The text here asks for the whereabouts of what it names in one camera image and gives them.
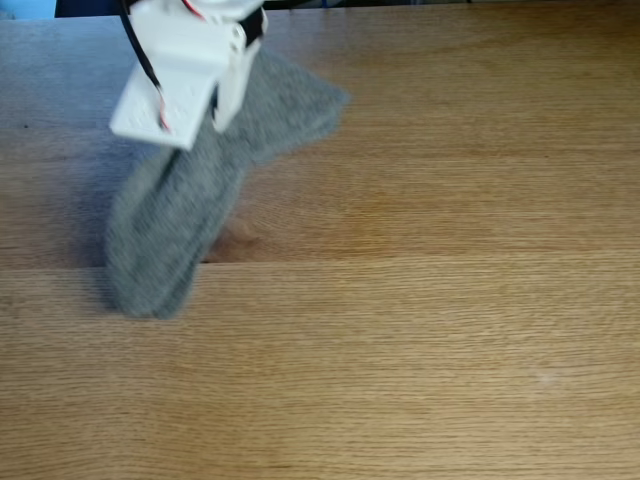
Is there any light blue background object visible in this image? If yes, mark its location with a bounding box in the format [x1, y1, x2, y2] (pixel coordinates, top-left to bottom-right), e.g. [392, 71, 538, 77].
[0, 0, 57, 21]

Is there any grey terry cloth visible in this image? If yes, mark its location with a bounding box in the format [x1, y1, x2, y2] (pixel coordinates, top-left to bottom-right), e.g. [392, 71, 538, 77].
[102, 46, 352, 322]

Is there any dark background object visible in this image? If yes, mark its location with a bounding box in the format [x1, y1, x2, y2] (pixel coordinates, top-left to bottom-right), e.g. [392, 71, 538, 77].
[53, 0, 132, 19]

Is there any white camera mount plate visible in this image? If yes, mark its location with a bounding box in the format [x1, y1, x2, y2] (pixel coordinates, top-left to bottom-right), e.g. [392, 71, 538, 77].
[109, 53, 221, 152]

